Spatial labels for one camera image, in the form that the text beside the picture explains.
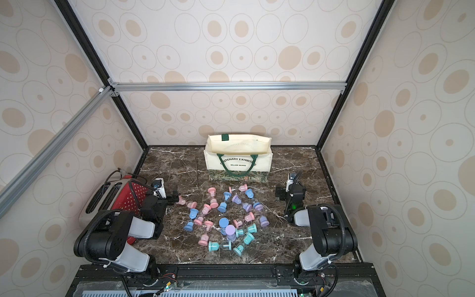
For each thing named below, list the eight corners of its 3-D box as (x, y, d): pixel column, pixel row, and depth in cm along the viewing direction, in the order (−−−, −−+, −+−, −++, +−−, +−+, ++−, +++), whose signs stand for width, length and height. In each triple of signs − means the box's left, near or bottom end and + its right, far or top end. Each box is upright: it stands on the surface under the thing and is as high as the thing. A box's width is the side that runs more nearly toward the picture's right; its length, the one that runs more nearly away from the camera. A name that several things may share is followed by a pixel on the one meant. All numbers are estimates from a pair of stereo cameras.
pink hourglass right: (235, 228, 87) (235, 226, 85) (232, 222, 89) (232, 220, 87) (255, 219, 90) (255, 216, 88) (251, 213, 92) (252, 211, 90)
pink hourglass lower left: (194, 223, 89) (193, 221, 87) (205, 205, 95) (205, 202, 93) (200, 226, 88) (199, 224, 86) (211, 207, 94) (211, 205, 92)
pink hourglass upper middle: (210, 209, 95) (210, 206, 92) (208, 191, 101) (207, 187, 99) (219, 207, 95) (218, 204, 93) (216, 189, 102) (215, 186, 100)
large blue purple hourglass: (230, 244, 83) (229, 237, 76) (218, 229, 88) (216, 222, 80) (238, 237, 85) (238, 230, 78) (226, 223, 90) (224, 215, 82)
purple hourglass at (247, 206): (231, 200, 96) (231, 198, 94) (236, 196, 98) (236, 193, 96) (248, 213, 92) (248, 210, 90) (252, 208, 94) (252, 205, 92)
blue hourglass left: (185, 230, 88) (183, 228, 85) (191, 210, 94) (190, 207, 92) (193, 231, 87) (191, 229, 85) (198, 211, 94) (197, 208, 92)
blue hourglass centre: (217, 211, 93) (217, 209, 91) (224, 192, 100) (224, 190, 98) (225, 213, 92) (225, 211, 90) (231, 194, 99) (231, 192, 97)
